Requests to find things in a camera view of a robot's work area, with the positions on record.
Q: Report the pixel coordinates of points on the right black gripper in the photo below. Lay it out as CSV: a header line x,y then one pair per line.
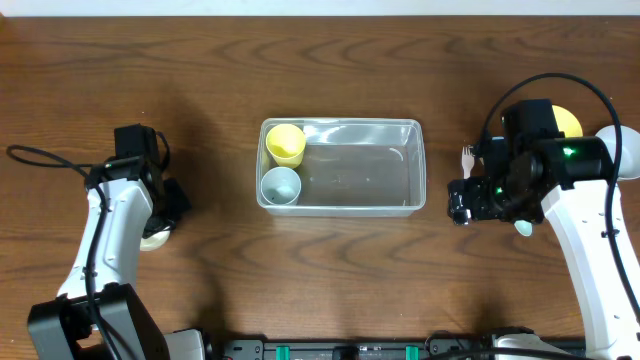
x,y
460,198

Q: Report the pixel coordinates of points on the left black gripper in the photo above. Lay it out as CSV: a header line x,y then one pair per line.
x,y
176,196

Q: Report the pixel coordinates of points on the cream plastic cup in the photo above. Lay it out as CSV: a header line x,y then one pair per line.
x,y
155,241

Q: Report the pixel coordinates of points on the grey plastic cup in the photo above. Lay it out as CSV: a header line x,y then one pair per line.
x,y
281,186

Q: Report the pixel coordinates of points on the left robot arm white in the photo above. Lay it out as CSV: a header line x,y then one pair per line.
x,y
97,313

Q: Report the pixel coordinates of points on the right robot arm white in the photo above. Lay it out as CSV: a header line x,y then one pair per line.
x,y
566,181

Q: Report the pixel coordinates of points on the clear plastic container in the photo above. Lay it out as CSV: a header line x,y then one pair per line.
x,y
352,167

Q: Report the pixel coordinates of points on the white plastic fork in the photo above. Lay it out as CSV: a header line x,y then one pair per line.
x,y
467,161

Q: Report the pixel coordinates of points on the pale green plastic spoon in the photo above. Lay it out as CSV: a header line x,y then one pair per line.
x,y
524,227

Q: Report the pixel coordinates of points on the yellow plastic bowl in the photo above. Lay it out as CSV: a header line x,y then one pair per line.
x,y
567,122

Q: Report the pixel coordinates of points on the yellow plastic cup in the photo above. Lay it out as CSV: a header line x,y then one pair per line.
x,y
286,144

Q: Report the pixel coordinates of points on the white plastic bowl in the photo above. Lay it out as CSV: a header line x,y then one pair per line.
x,y
629,167

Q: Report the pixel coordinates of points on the black mounting rail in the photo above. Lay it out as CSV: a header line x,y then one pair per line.
x,y
255,349

